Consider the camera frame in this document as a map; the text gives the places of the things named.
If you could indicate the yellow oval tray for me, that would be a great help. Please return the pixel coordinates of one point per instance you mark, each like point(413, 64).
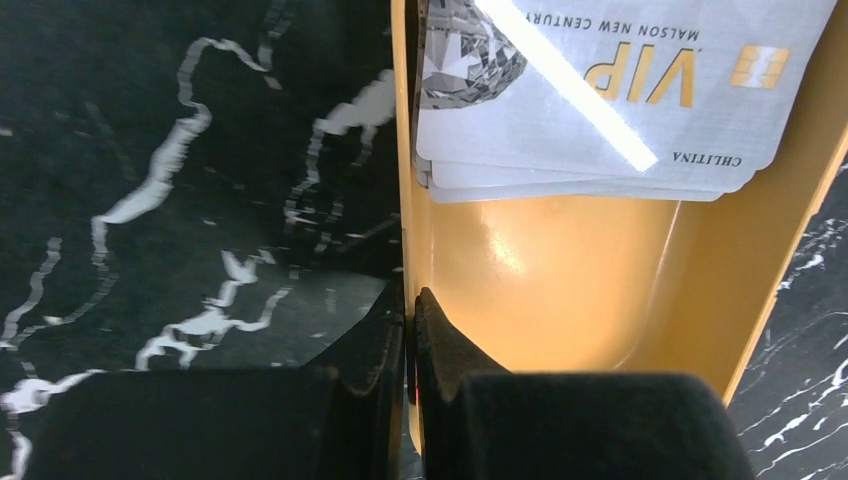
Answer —
point(575, 283)

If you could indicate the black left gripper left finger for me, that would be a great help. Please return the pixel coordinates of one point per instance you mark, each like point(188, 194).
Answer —
point(336, 417)

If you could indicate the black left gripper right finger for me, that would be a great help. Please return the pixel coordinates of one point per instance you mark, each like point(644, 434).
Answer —
point(480, 421)

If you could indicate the silver VIP card stack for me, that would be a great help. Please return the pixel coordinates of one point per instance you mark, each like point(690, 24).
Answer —
point(678, 100)

